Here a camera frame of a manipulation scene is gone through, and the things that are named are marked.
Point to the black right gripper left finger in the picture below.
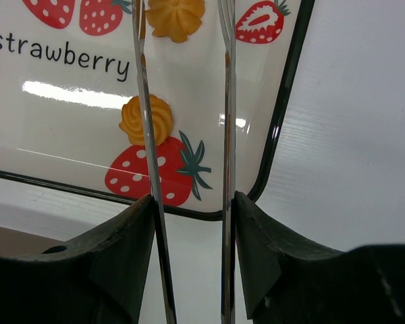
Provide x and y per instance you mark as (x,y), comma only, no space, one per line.
(96,277)

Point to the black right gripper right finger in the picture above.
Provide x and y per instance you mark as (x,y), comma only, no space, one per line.
(288,278)

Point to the metal tongs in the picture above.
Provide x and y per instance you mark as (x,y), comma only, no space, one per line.
(227,10)

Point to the strawberry print tray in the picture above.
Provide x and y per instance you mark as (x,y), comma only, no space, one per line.
(69,106)

